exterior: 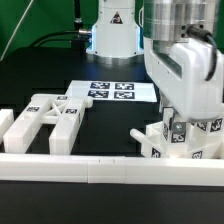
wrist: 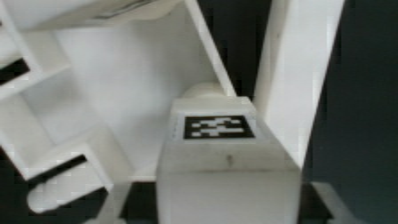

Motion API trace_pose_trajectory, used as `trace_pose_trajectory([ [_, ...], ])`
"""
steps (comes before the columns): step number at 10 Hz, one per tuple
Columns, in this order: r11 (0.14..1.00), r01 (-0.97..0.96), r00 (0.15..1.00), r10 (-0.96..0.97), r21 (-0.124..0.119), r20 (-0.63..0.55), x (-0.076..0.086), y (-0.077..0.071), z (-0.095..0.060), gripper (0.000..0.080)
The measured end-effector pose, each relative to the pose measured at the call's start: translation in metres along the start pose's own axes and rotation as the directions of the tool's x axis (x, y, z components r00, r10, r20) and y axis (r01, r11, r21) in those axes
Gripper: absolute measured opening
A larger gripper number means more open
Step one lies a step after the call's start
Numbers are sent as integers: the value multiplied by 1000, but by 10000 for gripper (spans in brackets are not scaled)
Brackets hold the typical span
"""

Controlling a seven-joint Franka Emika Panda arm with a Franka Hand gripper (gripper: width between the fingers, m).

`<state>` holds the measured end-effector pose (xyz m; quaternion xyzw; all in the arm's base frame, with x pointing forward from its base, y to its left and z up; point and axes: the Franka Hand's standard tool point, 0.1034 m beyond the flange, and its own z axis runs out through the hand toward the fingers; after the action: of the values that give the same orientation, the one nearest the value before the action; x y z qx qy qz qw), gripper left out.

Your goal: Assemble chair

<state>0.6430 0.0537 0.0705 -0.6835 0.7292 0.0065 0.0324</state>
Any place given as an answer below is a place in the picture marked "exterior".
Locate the black pole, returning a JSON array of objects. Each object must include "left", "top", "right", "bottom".
[{"left": 74, "top": 0, "right": 83, "bottom": 30}]

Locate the white chair seat block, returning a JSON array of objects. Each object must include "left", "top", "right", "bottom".
[{"left": 130, "top": 119, "right": 224, "bottom": 159}]

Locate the black cable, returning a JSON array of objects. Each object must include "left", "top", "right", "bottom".
[{"left": 29, "top": 30, "right": 92, "bottom": 48}]

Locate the white marker base sheet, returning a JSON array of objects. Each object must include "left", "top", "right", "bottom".
[{"left": 66, "top": 80, "right": 157, "bottom": 103}]

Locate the white cable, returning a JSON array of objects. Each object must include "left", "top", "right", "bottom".
[{"left": 0, "top": 0, "right": 36, "bottom": 61}]

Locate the white U-shaped fence frame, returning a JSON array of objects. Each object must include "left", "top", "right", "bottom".
[{"left": 0, "top": 108, "right": 224, "bottom": 187}]

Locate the white chair back frame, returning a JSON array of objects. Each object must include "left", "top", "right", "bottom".
[{"left": 3, "top": 94, "right": 93, "bottom": 155}]

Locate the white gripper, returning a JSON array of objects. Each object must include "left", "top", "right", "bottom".
[{"left": 144, "top": 38, "right": 224, "bottom": 135}]

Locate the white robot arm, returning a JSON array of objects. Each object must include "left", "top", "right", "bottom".
[{"left": 87, "top": 0, "right": 224, "bottom": 122}]

